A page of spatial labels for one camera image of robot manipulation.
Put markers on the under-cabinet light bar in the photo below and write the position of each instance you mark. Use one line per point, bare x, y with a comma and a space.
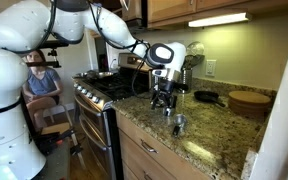
217, 19

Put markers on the black stand pole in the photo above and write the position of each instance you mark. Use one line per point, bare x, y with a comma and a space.
27, 116

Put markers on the white door panel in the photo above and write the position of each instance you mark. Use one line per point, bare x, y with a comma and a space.
280, 116

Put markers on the silver frying pan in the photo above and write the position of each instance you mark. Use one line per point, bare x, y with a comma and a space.
97, 74

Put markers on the wooden upper cabinets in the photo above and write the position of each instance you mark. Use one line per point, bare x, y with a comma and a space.
170, 8

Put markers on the black stereo camera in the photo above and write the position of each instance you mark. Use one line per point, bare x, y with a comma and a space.
59, 45

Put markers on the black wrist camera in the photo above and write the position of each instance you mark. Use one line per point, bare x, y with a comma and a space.
182, 86

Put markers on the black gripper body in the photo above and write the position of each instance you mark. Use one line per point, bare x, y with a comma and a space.
165, 87

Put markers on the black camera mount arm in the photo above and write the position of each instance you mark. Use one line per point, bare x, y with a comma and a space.
54, 64

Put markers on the black orange bar clamp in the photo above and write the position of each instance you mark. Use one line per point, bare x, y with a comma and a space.
50, 138

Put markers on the light wooden board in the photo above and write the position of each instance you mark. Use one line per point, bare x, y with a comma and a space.
55, 128

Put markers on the perforated steel utensil holder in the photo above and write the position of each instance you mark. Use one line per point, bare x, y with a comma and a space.
186, 78

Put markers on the white chair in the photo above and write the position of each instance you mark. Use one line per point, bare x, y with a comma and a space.
55, 109

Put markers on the stainless steel gas range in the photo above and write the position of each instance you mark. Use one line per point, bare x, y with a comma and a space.
94, 126

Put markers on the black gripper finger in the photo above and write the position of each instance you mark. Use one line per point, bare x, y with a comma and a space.
173, 102
155, 101

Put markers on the wooden lower cabinet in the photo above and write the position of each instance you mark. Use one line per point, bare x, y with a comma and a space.
134, 133

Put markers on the black cast iron skillet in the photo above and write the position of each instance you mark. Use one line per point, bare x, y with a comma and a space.
205, 96

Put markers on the round wooden board stack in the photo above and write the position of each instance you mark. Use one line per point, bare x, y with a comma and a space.
249, 97

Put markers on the small silver measuring cup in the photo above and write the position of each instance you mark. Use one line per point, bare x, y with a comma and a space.
180, 120

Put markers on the white wall outlet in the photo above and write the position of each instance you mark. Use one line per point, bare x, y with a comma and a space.
211, 67

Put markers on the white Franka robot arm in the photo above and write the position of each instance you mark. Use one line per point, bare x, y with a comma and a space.
4, 133

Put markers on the seated person blue shirt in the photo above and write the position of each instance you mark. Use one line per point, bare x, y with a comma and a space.
42, 83

